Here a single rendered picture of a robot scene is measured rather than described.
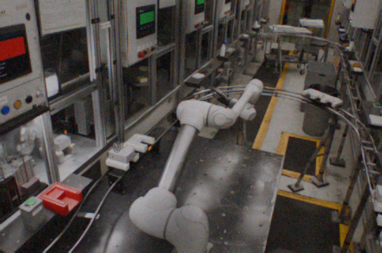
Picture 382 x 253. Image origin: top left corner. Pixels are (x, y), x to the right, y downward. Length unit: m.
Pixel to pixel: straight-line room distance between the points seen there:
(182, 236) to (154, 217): 0.16
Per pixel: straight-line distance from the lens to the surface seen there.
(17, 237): 1.55
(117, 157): 1.92
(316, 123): 4.32
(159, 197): 1.56
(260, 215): 1.93
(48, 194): 1.66
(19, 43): 1.37
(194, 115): 1.72
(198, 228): 1.47
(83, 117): 2.10
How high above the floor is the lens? 1.96
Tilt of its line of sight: 25 degrees down
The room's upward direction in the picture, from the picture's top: 3 degrees clockwise
